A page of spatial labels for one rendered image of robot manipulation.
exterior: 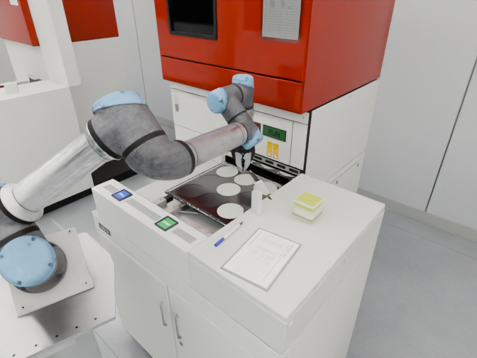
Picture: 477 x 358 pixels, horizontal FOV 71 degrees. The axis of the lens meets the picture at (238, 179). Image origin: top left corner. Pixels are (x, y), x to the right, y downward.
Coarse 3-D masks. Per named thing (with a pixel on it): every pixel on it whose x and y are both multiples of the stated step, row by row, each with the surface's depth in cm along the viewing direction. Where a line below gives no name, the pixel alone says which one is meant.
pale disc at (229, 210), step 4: (224, 204) 130; (228, 204) 130; (232, 204) 130; (236, 204) 130; (220, 208) 128; (224, 208) 128; (228, 208) 128; (232, 208) 128; (236, 208) 128; (240, 208) 128; (220, 212) 125; (224, 212) 125; (228, 212) 125; (232, 212) 125; (236, 212) 125; (240, 212) 125; (224, 216) 123; (228, 216) 123; (232, 216) 123; (236, 216) 123
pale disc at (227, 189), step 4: (224, 184) 143; (228, 184) 143; (232, 184) 143; (216, 188) 140; (220, 188) 140; (224, 188) 140; (228, 188) 140; (232, 188) 140; (236, 188) 140; (240, 188) 140; (220, 192) 137; (224, 192) 137; (228, 192) 137; (232, 192) 137; (236, 192) 137
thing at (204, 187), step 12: (216, 168) 155; (192, 180) 146; (204, 180) 146; (216, 180) 146; (228, 180) 146; (264, 180) 145; (180, 192) 137; (192, 192) 137; (204, 192) 137; (216, 192) 137; (240, 192) 137; (192, 204) 130; (204, 204) 130; (216, 204) 130; (240, 204) 130; (216, 216) 123
